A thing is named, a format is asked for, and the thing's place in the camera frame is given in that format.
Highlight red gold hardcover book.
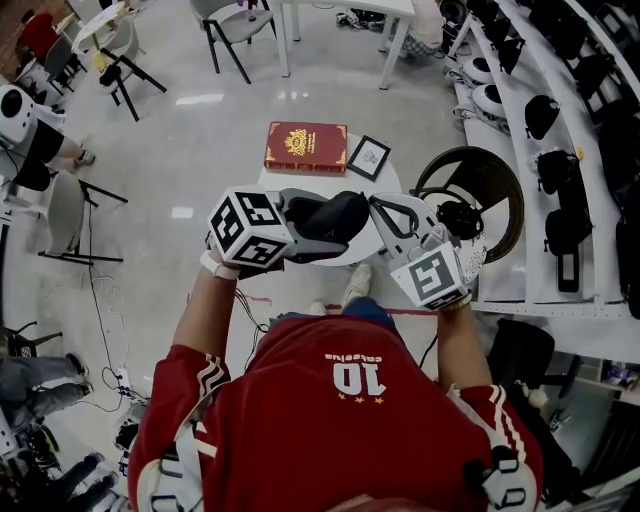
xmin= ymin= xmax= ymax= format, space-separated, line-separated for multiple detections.
xmin=263 ymin=121 xmax=349 ymax=175

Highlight black picture frame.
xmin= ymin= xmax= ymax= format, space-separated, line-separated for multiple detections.
xmin=346 ymin=134 xmax=392 ymax=182

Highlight white harness strap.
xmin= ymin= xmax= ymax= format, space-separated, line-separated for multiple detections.
xmin=463 ymin=447 xmax=529 ymax=512
xmin=149 ymin=419 xmax=206 ymax=512

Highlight black headset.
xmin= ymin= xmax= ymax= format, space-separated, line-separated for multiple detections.
xmin=437 ymin=199 xmax=485 ymax=242

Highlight white speckled seat cushion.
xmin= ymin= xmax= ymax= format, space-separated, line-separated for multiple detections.
xmin=457 ymin=234 xmax=490 ymax=285

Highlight pile of cables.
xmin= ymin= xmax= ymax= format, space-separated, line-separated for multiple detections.
xmin=333 ymin=5 xmax=387 ymax=32

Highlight person's red shirt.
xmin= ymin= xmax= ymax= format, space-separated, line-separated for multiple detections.
xmin=127 ymin=314 xmax=545 ymax=512

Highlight white wristband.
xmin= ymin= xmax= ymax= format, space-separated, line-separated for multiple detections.
xmin=199 ymin=249 xmax=242 ymax=282

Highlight round white side table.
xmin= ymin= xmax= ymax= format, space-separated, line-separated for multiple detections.
xmin=257 ymin=132 xmax=403 ymax=269

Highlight person's right white shoe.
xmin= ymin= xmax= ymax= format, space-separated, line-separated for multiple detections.
xmin=343 ymin=263 xmax=374 ymax=305

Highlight person's blue shorts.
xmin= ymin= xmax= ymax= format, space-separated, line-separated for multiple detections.
xmin=272 ymin=297 xmax=397 ymax=332

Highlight black padded swivel chair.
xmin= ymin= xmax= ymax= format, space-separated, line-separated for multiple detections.
xmin=487 ymin=317 xmax=585 ymax=501

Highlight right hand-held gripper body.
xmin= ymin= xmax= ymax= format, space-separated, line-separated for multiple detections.
xmin=386 ymin=222 xmax=472 ymax=312

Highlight small white plush toy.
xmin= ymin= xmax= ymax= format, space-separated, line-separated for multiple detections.
xmin=514 ymin=379 xmax=550 ymax=410

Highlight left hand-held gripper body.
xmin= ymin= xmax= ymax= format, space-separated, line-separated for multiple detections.
xmin=206 ymin=185 xmax=305 ymax=281

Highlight dark wicker chair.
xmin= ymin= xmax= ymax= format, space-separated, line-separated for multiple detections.
xmin=409 ymin=146 xmax=525 ymax=281

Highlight white rectangular table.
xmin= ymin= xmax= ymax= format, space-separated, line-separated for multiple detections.
xmin=278 ymin=0 xmax=416 ymax=91

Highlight white round device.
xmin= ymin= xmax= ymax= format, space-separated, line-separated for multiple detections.
xmin=469 ymin=83 xmax=509 ymax=120
xmin=113 ymin=403 xmax=147 ymax=454
xmin=460 ymin=56 xmax=496 ymax=86

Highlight white shelving unit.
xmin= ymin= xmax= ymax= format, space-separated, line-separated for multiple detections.
xmin=449 ymin=0 xmax=640 ymax=322

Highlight grey chair black legs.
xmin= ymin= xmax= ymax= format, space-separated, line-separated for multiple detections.
xmin=189 ymin=0 xmax=279 ymax=85
xmin=37 ymin=171 xmax=130 ymax=266
xmin=94 ymin=17 xmax=169 ymax=123

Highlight row of black bags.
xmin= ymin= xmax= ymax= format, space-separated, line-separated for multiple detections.
xmin=467 ymin=0 xmax=640 ymax=321

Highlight person's left forearm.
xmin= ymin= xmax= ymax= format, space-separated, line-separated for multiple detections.
xmin=169 ymin=244 xmax=242 ymax=361

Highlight person's right forearm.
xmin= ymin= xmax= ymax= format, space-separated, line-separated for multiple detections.
xmin=435 ymin=299 xmax=495 ymax=392

